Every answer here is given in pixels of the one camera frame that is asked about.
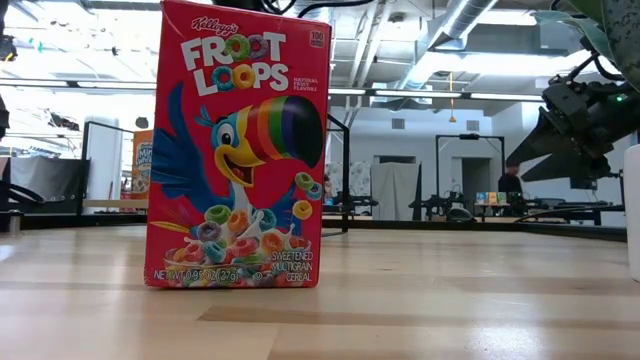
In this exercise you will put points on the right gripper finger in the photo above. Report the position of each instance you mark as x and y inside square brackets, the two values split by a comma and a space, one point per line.
[575, 169]
[542, 145]

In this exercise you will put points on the red Froot Loops cereal box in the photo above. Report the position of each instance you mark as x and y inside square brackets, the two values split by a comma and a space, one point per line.
[240, 150]

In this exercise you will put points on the orange Mini-Wheats cereal box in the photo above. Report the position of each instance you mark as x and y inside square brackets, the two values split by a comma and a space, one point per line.
[142, 165]

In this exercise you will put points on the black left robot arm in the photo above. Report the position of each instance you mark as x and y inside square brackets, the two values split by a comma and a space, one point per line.
[240, 4]

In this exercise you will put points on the black monitor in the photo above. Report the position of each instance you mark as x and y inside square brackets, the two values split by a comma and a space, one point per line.
[582, 185]

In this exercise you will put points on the distant dark desk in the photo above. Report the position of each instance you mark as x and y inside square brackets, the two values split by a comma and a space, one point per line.
[575, 206]

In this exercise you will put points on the person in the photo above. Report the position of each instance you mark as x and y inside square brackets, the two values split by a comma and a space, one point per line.
[510, 182]

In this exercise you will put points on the yellow hanging pendant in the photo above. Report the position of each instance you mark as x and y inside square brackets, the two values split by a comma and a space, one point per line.
[452, 119]

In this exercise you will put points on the grey covered cabinet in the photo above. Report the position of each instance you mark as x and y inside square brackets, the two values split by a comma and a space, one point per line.
[395, 192]

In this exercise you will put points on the dark background panel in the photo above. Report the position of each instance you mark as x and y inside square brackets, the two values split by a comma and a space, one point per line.
[60, 180]

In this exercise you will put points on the distant black rig frame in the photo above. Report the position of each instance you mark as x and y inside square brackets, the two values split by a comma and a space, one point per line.
[470, 136]

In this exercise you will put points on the black aluminium table frame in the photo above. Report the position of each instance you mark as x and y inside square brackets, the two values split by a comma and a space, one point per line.
[425, 225]

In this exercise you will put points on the silver ventilation duct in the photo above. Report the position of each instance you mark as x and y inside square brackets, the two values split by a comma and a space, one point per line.
[460, 20]

